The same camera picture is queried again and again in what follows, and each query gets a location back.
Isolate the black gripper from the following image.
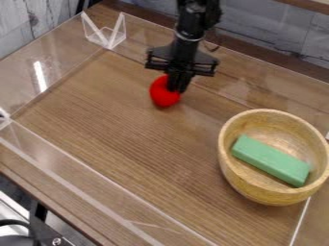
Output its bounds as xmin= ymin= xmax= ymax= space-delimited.
xmin=146 ymin=44 xmax=220 ymax=93

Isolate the red toy fruit green stem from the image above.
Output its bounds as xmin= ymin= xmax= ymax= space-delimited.
xmin=149 ymin=75 xmax=181 ymax=108

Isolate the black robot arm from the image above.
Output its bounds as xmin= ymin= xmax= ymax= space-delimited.
xmin=146 ymin=0 xmax=223 ymax=93

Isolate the wooden bowl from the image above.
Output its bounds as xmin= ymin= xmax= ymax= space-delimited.
xmin=217 ymin=109 xmax=329 ymax=207

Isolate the green rectangular block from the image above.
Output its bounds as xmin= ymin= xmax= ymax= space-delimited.
xmin=232 ymin=135 xmax=311 ymax=187

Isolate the clear acrylic corner bracket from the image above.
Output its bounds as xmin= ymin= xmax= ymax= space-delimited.
xmin=82 ymin=12 xmax=126 ymax=50

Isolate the clear acrylic tray wall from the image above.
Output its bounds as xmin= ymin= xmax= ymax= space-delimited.
xmin=0 ymin=109 xmax=217 ymax=246

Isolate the black cable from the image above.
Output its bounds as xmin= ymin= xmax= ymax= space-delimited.
xmin=0 ymin=219 xmax=38 ymax=246

